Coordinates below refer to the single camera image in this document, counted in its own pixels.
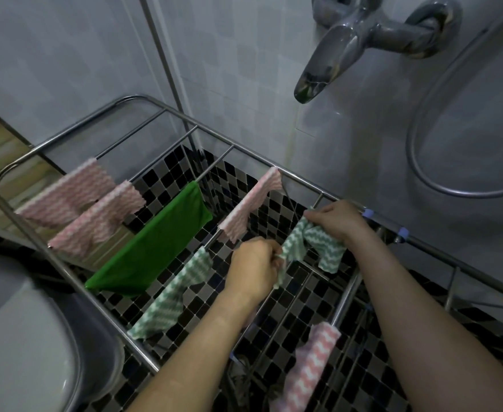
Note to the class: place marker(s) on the person's right hand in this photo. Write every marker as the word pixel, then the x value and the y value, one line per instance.
pixel 341 218

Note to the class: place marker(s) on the person's left hand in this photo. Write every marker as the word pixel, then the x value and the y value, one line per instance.
pixel 251 265

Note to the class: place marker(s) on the person's right fingers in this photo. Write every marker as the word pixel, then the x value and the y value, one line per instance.
pixel 318 216

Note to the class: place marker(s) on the person's left fingers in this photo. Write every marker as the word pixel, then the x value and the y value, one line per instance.
pixel 276 259

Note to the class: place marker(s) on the green striped cloth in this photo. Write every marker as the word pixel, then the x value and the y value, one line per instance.
pixel 315 246
pixel 169 296

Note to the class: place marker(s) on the person's left forearm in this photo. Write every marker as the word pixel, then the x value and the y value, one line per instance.
pixel 195 351

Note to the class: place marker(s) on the person's right forearm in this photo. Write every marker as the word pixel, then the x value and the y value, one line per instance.
pixel 431 326

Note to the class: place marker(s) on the blue rack clip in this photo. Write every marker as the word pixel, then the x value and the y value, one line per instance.
pixel 402 234
pixel 368 213

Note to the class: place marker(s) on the pink striped cloth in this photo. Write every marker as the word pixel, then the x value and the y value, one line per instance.
pixel 99 220
pixel 251 203
pixel 66 197
pixel 309 364

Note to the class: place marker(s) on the plain green cloth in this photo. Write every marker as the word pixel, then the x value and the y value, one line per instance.
pixel 152 244

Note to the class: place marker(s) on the steel drying rack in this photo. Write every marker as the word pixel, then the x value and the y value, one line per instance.
pixel 217 137

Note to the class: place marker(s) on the grey toilet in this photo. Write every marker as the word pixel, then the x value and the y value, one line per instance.
pixel 23 334

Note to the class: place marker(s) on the chrome wall faucet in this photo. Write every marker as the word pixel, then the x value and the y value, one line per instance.
pixel 358 34

